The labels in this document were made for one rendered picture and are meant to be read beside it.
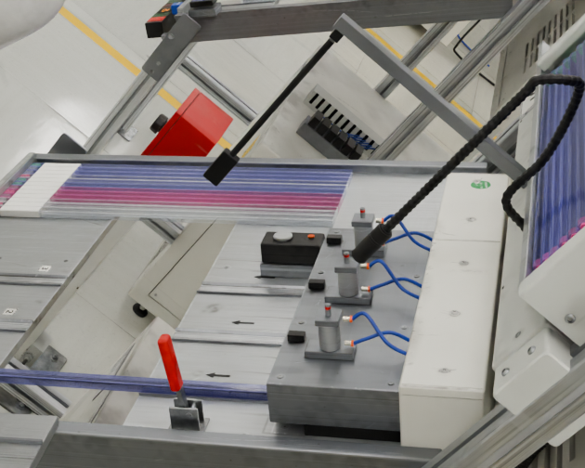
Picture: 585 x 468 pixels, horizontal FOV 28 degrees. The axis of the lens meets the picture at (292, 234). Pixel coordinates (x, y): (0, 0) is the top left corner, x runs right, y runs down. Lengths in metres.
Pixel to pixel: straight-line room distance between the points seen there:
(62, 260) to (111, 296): 1.40
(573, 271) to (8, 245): 0.89
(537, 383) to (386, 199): 0.68
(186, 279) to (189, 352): 1.50
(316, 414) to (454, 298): 0.20
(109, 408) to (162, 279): 1.11
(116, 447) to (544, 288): 0.47
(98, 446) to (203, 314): 0.26
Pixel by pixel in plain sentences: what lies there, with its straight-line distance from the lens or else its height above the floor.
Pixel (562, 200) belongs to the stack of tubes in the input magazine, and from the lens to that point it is 1.11.
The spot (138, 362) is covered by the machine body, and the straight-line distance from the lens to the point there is 1.86.
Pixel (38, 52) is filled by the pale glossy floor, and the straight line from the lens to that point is 3.58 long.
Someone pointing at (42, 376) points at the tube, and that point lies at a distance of 1.31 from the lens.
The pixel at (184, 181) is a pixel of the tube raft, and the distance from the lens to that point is 1.72.
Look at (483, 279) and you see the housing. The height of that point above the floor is 1.27.
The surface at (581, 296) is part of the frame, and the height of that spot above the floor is 1.43.
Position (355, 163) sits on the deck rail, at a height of 1.07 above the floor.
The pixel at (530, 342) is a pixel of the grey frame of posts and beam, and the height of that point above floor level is 1.36.
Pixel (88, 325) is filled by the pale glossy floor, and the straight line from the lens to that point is 2.85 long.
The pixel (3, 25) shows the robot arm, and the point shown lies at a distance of 1.12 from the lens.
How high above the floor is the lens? 1.78
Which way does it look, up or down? 29 degrees down
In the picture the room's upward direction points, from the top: 44 degrees clockwise
